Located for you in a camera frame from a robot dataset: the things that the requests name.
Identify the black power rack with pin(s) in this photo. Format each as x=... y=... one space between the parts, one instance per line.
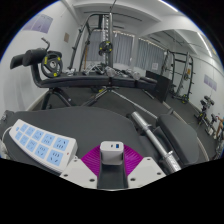
x=186 y=76

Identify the small brown wall board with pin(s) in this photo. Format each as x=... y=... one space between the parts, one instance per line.
x=66 y=37

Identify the small purple wall poster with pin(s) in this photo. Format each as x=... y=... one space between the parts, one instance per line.
x=210 y=82

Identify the black weight bench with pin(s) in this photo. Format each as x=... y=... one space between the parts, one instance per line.
x=76 y=80

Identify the black padded seat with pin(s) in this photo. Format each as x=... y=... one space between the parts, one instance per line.
x=180 y=136

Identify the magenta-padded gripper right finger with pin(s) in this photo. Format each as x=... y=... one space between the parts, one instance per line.
x=133 y=161

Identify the black box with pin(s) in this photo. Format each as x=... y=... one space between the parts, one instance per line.
x=160 y=86

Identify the white charger block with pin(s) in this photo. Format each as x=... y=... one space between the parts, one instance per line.
x=111 y=154

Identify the black yellow weight plate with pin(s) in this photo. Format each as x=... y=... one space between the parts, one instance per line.
x=106 y=48
x=47 y=68

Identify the white power strip blue sockets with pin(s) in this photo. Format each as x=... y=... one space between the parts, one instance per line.
x=40 y=145

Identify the white paper sheet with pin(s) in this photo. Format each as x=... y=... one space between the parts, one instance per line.
x=155 y=66

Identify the large purple wall poster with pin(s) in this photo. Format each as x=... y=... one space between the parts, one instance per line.
x=38 y=22

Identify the dumbbell rack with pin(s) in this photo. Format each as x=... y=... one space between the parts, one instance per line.
x=205 y=113

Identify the silver barbell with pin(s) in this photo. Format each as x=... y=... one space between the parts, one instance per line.
x=150 y=134

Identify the group of silver dumbbells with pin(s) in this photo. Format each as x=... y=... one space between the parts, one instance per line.
x=128 y=74

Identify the short ceiling light strip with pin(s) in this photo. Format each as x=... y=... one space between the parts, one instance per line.
x=204 y=44

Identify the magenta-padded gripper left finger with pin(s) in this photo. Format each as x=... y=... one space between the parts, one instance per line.
x=90 y=161

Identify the grey window curtain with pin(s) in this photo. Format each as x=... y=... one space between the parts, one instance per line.
x=123 y=48

